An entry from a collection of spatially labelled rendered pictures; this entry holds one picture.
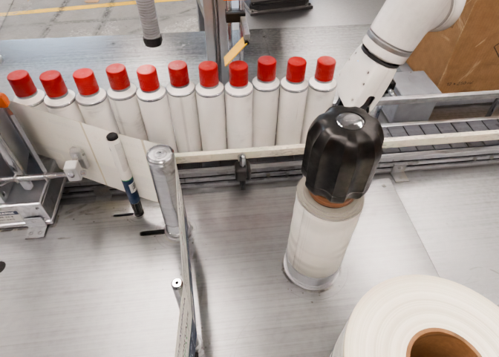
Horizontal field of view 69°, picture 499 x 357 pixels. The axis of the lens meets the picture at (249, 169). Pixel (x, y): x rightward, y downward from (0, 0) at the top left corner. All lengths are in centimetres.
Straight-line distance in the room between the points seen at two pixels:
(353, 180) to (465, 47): 70
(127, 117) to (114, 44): 64
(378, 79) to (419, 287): 36
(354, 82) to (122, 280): 52
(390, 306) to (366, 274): 19
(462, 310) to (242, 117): 44
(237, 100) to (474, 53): 64
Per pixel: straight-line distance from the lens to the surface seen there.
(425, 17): 66
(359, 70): 70
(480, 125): 99
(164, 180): 52
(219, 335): 56
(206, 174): 74
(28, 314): 65
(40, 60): 131
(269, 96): 67
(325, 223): 45
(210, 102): 66
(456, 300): 48
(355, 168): 38
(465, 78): 111
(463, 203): 86
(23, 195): 71
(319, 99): 68
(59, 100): 69
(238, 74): 63
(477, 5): 100
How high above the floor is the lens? 141
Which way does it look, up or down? 47 degrees down
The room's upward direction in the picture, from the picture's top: 1 degrees clockwise
